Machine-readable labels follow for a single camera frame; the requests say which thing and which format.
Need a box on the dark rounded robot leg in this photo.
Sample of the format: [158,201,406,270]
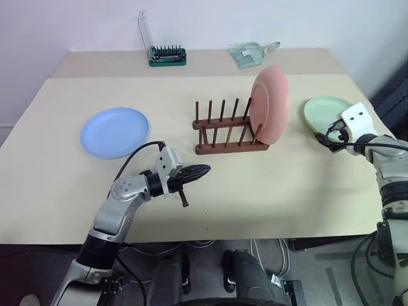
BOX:
[222,249,275,306]
[149,251,192,306]

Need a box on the black table frame bar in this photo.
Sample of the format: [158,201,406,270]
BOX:
[288,235,377,253]

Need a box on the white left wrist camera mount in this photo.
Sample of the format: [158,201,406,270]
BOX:
[154,146,185,199]

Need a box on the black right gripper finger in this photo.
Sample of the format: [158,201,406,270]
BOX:
[315,131,345,154]

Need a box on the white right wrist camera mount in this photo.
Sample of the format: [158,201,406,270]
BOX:
[337,102,377,142]

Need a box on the pale green dustpan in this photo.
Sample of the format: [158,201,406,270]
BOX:
[228,40,282,69]

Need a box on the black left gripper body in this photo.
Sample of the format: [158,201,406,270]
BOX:
[167,170,192,208]

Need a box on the white floor cable bundle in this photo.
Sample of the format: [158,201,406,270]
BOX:
[250,237,291,278]

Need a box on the green screwdriver bit set case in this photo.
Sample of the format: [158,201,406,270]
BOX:
[137,9,188,68]

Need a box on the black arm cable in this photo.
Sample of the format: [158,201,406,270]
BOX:
[113,141,166,181]
[331,139,408,151]

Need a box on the black box with silver clip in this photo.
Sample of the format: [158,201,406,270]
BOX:
[270,273,307,306]

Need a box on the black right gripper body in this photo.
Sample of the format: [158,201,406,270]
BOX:
[326,119,350,146]

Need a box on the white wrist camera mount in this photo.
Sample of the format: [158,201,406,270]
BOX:
[154,146,185,199]
[337,102,377,142]

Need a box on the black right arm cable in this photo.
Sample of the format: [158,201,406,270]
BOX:
[331,139,408,151]

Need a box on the pink plate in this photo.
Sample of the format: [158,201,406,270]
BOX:
[249,65,291,145]

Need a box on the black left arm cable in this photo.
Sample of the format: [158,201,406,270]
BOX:
[113,141,166,181]

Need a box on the wooden dish rack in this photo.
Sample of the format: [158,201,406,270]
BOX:
[192,99,271,156]

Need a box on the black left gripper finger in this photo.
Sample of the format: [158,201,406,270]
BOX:
[184,171,210,184]
[183,164,212,177]

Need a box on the blue plate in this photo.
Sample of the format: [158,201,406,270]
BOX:
[79,107,150,159]

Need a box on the green plate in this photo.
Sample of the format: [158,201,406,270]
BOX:
[303,97,353,143]

